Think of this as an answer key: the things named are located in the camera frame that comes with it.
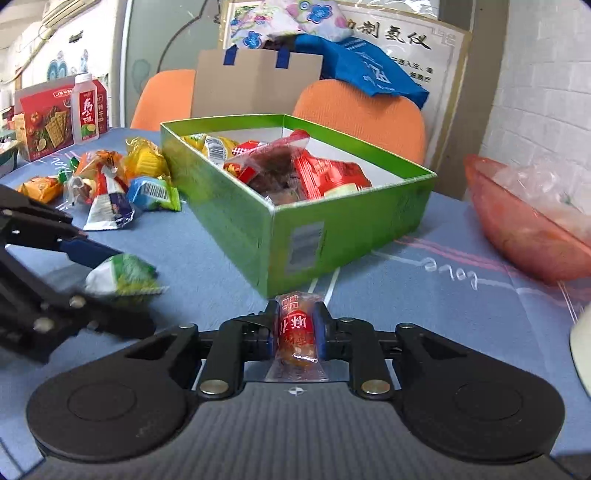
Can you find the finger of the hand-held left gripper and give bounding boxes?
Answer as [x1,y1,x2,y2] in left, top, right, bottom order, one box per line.
[0,185,122,269]
[0,249,156,364]

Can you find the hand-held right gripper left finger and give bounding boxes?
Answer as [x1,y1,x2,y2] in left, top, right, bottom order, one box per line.
[106,301,278,400]

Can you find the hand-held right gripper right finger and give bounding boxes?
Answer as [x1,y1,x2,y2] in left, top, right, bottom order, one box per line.
[314,305,485,400]

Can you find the red label clear snack packet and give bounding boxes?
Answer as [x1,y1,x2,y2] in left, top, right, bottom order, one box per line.
[265,291,331,383]

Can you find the green white snack packet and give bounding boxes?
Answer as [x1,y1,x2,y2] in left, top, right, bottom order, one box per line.
[83,253,169,305]

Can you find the green cardboard box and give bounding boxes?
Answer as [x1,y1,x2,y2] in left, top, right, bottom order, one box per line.
[159,114,438,298]

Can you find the yellow snack packet white label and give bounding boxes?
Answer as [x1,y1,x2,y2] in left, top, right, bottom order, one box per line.
[181,133,241,160]

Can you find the dark red clear snack packet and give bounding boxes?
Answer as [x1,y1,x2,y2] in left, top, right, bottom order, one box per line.
[226,129,315,206]

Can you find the yellow red snack packet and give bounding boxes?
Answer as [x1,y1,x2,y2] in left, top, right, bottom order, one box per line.
[224,161,257,185]

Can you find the red checkered snack packet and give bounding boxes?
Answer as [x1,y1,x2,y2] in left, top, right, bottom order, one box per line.
[224,140,273,178]

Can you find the white red snack packet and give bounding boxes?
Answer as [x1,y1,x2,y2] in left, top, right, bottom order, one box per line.
[83,166,141,230]

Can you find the clear wrapped brown snack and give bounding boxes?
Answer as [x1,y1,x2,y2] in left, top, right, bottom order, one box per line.
[62,175,100,206]

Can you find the green candy packet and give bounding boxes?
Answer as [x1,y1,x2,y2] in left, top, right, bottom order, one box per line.
[55,157,81,185]

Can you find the blue green snack packet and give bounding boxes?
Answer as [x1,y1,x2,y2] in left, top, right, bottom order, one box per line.
[127,175,182,212]

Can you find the orange white snack packet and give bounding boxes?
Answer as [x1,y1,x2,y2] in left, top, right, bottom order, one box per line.
[74,149,130,192]

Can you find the yellow crinkled snack packet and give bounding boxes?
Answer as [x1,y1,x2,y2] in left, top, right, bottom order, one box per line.
[124,137,171,181]

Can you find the red cracker box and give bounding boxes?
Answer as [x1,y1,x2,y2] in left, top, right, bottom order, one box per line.
[14,76,108,162]

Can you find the white drink bottle red label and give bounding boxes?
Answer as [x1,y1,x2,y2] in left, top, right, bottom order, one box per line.
[71,72,101,145]

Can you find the blue tablecloth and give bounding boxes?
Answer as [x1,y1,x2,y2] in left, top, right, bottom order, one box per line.
[0,127,591,462]

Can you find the orange chair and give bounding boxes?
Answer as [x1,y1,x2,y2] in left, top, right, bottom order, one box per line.
[130,69,197,132]
[292,79,426,164]

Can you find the pink plastic bowl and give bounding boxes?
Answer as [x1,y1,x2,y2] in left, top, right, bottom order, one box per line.
[464,154,591,286]

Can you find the cardboard sheet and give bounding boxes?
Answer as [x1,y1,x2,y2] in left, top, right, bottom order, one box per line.
[191,48,324,121]

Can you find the air conditioner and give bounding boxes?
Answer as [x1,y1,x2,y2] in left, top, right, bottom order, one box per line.
[41,0,100,26]

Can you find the white container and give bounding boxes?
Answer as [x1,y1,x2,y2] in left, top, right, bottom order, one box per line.
[568,307,591,400]

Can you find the clear plastic wrap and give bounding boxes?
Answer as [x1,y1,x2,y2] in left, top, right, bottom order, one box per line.
[499,159,591,241]

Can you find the blue fabric bag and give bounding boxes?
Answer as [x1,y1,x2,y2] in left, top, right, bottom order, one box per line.
[293,34,430,109]

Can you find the floral cloth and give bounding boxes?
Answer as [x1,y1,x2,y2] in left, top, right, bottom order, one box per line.
[228,0,349,49]

